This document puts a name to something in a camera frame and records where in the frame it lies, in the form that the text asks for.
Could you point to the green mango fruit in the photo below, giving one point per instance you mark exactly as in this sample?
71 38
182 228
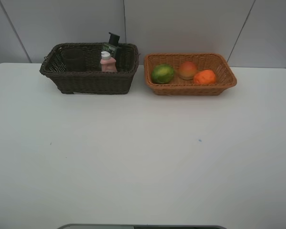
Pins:
162 74

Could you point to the pink bottle white cap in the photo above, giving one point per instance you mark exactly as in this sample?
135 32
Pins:
108 63

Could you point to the red yellow peach fruit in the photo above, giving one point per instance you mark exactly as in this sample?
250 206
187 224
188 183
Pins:
187 70

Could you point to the dark green rectangular bottle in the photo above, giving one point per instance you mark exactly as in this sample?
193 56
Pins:
111 49

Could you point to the orange tangerine fruit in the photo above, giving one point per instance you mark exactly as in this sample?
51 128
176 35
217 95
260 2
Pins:
205 77

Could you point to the translucent pink plastic cup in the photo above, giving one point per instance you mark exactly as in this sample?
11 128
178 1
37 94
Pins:
74 60

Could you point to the dark brown wicker basket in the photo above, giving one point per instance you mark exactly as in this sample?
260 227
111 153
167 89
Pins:
92 80

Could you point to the light orange wicker basket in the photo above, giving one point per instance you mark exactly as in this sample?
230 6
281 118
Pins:
204 61

